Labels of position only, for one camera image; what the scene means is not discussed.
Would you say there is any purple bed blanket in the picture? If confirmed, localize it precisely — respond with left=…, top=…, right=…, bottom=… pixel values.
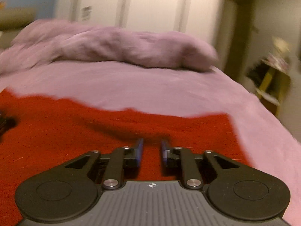
left=0, top=60, right=301, bottom=226

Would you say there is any brown wooden door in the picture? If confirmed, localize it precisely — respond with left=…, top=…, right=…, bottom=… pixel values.
left=221, top=0, right=254, bottom=85

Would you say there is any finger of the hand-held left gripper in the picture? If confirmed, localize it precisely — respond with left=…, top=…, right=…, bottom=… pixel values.
left=0, top=109, right=17, bottom=142

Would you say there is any wrapped flower bouquet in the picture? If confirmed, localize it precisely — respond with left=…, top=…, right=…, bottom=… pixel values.
left=270, top=36, right=291, bottom=54

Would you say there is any purple crumpled duvet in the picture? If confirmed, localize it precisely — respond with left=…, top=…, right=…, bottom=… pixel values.
left=0, top=19, right=219, bottom=76

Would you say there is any dark cloth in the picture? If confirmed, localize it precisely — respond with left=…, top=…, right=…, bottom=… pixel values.
left=246, top=60, right=268, bottom=87

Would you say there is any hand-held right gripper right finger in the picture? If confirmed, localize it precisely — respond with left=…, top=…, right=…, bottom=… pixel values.
left=160, top=140, right=240, bottom=190

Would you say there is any red knit cardigan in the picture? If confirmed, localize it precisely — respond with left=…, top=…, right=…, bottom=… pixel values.
left=0, top=87, right=260, bottom=190

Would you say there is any white wardrobe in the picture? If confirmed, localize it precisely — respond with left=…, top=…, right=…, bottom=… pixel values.
left=55, top=0, right=227, bottom=71

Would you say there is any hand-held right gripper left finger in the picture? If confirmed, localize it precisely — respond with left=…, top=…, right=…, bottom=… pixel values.
left=63, top=138, right=144, bottom=190

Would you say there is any grey padded headboard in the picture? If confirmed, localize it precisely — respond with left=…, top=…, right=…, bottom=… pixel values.
left=0, top=8, right=37, bottom=31

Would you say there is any pale wooden side table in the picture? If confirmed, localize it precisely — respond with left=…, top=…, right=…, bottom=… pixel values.
left=246, top=52, right=291, bottom=118

